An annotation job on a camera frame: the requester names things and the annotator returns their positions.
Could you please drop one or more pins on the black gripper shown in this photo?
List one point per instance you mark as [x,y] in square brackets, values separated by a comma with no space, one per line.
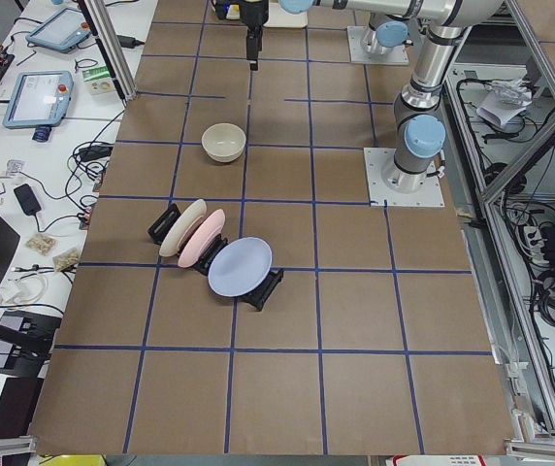
[253,14]

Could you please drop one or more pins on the white ceramic bowl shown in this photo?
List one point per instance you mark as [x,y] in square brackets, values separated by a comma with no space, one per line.
[223,142]

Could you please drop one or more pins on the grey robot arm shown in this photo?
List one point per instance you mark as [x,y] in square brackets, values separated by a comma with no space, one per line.
[420,134]
[384,33]

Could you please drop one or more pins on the black power adapter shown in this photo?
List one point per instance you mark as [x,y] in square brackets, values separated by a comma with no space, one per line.
[129,42]

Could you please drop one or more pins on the green white carton box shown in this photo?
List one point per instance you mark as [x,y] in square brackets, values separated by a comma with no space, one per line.
[98,80]

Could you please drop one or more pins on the far blue teach pendant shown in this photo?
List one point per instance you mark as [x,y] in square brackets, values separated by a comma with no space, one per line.
[61,32]

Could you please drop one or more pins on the blue teach pendant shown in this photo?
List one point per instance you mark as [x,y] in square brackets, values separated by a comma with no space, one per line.
[61,32]
[39,98]

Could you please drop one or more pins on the pink plate in rack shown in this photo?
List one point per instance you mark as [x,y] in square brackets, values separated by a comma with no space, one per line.
[201,239]

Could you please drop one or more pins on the near blue teach pendant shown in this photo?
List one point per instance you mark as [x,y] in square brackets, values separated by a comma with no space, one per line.
[39,98]

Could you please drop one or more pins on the cream plate in rack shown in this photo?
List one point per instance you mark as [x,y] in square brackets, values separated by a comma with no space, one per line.
[183,228]

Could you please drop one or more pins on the lavender plate in rack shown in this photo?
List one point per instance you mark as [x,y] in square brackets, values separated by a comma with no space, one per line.
[240,267]

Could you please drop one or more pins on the black plate rack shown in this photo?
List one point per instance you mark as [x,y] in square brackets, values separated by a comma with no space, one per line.
[257,298]

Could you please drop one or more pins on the black phone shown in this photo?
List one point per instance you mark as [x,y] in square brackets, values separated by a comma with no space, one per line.
[27,199]

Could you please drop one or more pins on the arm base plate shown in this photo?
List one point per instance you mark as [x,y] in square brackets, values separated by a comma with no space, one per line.
[365,49]
[388,186]

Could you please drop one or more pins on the aluminium frame post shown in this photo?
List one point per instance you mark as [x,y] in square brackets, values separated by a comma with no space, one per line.
[100,24]

